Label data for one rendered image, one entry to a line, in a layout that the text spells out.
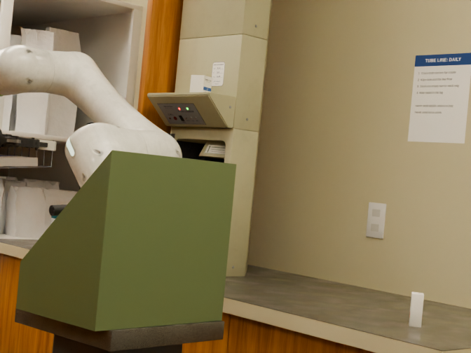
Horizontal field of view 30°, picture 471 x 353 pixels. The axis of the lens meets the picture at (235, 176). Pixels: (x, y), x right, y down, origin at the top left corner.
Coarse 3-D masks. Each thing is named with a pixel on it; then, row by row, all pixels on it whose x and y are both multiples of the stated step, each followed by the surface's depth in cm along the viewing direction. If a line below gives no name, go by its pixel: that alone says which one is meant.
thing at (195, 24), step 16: (192, 0) 298; (208, 0) 291; (224, 0) 285; (240, 0) 279; (256, 0) 281; (272, 0) 303; (192, 16) 297; (208, 16) 291; (224, 16) 285; (240, 16) 279; (256, 16) 281; (192, 32) 296; (208, 32) 290; (224, 32) 284; (240, 32) 278; (256, 32) 282
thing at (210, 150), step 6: (210, 144) 289; (216, 144) 288; (222, 144) 288; (204, 150) 291; (210, 150) 288; (216, 150) 287; (222, 150) 287; (204, 156) 299; (210, 156) 287; (216, 156) 286; (222, 156) 286
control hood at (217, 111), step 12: (156, 96) 290; (168, 96) 285; (180, 96) 280; (192, 96) 276; (204, 96) 272; (216, 96) 272; (228, 96) 276; (156, 108) 295; (204, 108) 276; (216, 108) 273; (228, 108) 276; (204, 120) 282; (216, 120) 277; (228, 120) 276
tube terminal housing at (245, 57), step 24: (192, 48) 296; (216, 48) 286; (240, 48) 278; (264, 48) 284; (192, 72) 295; (240, 72) 278; (264, 72) 291; (240, 96) 279; (240, 120) 279; (240, 144) 280; (240, 168) 281; (240, 192) 281; (240, 216) 282; (240, 240) 283; (240, 264) 283
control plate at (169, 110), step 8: (160, 104) 292; (168, 104) 288; (176, 104) 285; (184, 104) 282; (192, 104) 279; (168, 112) 292; (176, 112) 289; (184, 112) 285; (192, 112) 282; (168, 120) 296; (176, 120) 292; (192, 120) 286; (200, 120) 283
